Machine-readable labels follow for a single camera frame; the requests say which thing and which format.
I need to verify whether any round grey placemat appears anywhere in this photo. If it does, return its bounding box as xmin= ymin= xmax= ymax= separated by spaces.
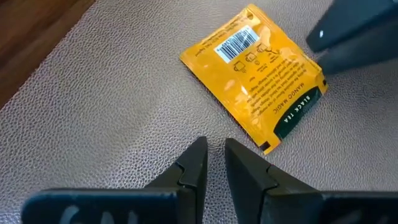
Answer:
xmin=0 ymin=0 xmax=398 ymax=224

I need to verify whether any yellow tea packet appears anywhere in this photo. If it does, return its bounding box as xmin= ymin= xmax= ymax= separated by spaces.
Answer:
xmin=179 ymin=2 xmax=330 ymax=156

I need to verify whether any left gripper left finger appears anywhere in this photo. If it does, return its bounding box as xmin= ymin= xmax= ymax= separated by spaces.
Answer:
xmin=144 ymin=136 xmax=209 ymax=224

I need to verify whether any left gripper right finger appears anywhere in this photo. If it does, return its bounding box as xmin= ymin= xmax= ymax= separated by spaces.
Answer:
xmin=224 ymin=138 xmax=323 ymax=224

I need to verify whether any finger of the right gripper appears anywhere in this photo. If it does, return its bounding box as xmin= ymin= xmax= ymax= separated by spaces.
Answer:
xmin=305 ymin=0 xmax=398 ymax=54
xmin=317 ymin=16 xmax=398 ymax=76

